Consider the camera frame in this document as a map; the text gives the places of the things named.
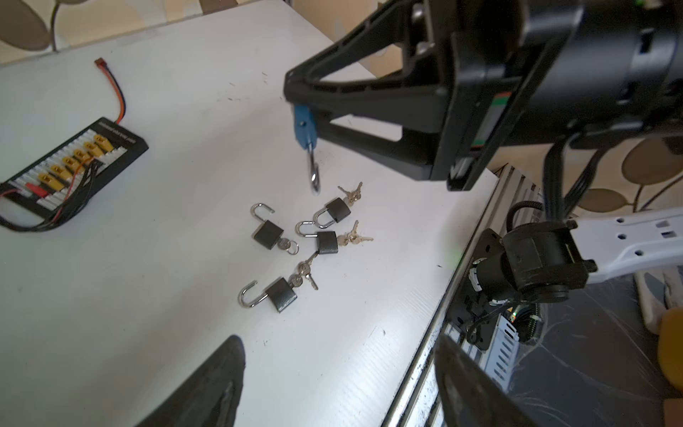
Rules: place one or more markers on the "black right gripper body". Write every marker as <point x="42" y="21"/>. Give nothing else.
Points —
<point x="536" y="72"/>

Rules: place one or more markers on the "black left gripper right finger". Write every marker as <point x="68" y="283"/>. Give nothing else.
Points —
<point x="468" y="396"/>

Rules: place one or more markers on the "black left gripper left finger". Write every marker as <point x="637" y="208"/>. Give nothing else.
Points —
<point x="210" y="396"/>

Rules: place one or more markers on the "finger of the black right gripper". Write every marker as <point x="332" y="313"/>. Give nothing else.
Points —
<point x="412" y="155"/>
<point x="414" y="96"/>

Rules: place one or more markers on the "blue padlock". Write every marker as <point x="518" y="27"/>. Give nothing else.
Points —
<point x="307" y="136"/>

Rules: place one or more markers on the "black padlock with ring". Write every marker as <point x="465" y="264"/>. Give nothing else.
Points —
<point x="269" y="234"/>

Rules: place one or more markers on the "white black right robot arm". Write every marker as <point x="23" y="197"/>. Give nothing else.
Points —
<point x="544" y="261"/>

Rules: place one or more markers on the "black padlock far right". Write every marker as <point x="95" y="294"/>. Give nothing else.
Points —
<point x="337" y="209"/>

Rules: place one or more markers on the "black padlock near open shackle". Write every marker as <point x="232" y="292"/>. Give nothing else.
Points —
<point x="281" y="293"/>

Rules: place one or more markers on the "black padlock middle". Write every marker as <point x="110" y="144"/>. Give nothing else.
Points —
<point x="329" y="242"/>

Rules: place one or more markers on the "black charging board yellow connectors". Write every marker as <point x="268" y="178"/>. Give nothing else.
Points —
<point x="58" y="186"/>

